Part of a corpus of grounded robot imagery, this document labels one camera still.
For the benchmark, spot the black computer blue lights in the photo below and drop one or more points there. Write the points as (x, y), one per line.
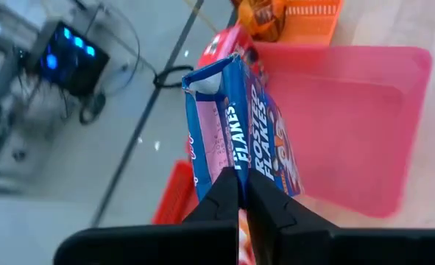
(73, 62)

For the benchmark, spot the red mini cereal box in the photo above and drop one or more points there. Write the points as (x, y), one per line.
(224, 44)

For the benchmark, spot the orange mesh basket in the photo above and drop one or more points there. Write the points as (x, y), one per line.
(313, 29)

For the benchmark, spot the red mesh basket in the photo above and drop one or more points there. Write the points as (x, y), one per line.
(176, 195)

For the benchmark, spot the pink plastic tray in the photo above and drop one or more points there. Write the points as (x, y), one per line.
(349, 129)

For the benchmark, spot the brown snack packet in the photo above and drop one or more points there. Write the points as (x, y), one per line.
(261, 18)

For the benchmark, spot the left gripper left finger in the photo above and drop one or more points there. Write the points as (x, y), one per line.
(221, 206)

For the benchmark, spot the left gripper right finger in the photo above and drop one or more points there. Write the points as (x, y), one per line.
(276, 221)

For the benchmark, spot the blue Frosted Flakes box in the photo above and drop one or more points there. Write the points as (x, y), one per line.
(246, 129)

